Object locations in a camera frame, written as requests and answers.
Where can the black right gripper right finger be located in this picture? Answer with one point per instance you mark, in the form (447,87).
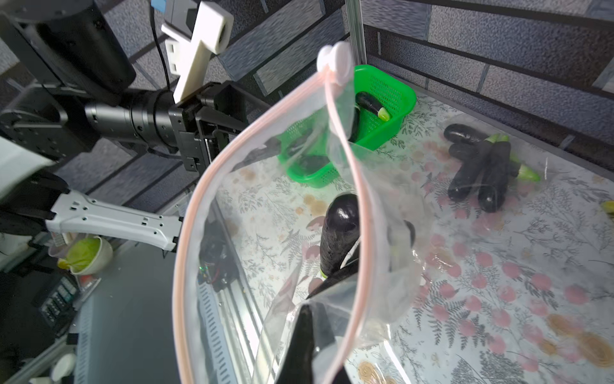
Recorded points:
(328,326)

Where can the large eggplant front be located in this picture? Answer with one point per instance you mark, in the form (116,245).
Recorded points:
(497,174)

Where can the green plastic basket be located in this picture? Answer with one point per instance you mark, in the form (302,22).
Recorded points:
(310,165)

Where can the clear pink-dotted zip-top bag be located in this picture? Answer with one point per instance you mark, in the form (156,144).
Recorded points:
(544,203)

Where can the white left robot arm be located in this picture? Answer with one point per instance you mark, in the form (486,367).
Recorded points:
(83,93)

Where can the floral patterned table mat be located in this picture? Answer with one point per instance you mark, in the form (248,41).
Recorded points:
(380,363)

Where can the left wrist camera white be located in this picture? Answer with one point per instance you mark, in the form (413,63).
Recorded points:
(196,31)

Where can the long eggplant stem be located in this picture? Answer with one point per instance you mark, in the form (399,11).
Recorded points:
(474,158)

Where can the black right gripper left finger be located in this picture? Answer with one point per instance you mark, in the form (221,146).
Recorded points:
(297,364)

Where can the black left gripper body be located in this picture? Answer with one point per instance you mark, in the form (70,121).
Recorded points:
(196,129)

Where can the aluminium frame post left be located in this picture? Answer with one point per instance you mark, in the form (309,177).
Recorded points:
(356,29)

